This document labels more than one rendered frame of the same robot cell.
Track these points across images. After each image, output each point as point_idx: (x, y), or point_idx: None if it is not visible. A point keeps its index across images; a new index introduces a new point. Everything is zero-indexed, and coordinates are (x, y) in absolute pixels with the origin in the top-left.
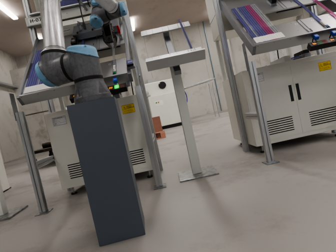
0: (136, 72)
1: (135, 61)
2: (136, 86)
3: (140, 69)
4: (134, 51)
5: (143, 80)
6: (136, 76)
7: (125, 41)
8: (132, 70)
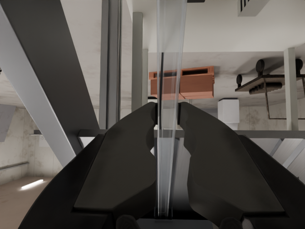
0: (131, 77)
1: (111, 88)
2: (140, 42)
3: (102, 60)
4: (107, 126)
5: (101, 20)
6: (134, 67)
7: (60, 147)
8: (141, 85)
